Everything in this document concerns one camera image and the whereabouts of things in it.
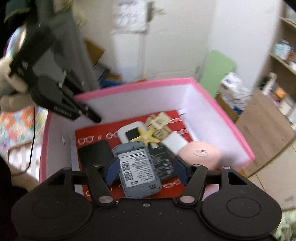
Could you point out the white tissue pack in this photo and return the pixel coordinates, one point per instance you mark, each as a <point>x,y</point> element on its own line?
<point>233,92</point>

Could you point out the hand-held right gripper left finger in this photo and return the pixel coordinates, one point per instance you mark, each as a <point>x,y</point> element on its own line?
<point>111,172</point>

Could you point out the pink cardboard box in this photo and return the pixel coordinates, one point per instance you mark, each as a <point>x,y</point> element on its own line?
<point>138,99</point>

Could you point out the pink round case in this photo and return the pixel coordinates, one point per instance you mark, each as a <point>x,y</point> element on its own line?
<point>203,155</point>

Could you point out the grey labelled power bank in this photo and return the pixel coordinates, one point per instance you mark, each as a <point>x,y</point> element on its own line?
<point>138,171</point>

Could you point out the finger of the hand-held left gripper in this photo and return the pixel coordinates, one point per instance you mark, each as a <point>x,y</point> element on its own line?
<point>89,110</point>

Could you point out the black wallet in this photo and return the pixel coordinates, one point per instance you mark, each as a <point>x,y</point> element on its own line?
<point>94,153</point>

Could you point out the white door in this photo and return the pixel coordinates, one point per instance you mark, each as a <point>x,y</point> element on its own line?
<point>173,46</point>

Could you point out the wooden shelf cabinet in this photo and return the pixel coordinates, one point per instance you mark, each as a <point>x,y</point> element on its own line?
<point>266,129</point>

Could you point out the white charger cube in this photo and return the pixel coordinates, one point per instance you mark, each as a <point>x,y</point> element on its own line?
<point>174,142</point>

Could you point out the brown cardboard box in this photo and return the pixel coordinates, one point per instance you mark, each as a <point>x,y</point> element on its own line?
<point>229,111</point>

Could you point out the person's left hand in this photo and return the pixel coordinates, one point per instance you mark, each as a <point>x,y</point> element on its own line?
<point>16,102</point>

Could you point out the white device black screen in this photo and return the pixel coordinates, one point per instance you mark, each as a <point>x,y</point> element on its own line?
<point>122,136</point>

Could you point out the beige hair claw clip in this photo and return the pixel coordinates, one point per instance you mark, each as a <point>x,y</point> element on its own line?
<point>159,122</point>

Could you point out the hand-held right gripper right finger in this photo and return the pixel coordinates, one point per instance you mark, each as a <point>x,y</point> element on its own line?
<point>180,170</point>

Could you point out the red printed liner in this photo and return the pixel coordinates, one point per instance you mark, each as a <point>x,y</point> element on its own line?
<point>101,132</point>

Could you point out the colourful patterned quilt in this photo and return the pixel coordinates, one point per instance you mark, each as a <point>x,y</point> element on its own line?
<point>18,125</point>

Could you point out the white printed bag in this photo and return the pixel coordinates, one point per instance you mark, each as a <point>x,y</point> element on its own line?
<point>129,16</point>

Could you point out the yellow starfish clip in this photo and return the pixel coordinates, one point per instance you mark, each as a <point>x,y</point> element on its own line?
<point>144,138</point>

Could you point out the green folding board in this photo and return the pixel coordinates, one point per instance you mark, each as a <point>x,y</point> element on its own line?
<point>217,69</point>

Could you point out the black box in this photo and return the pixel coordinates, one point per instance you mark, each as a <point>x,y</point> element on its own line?
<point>161,164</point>

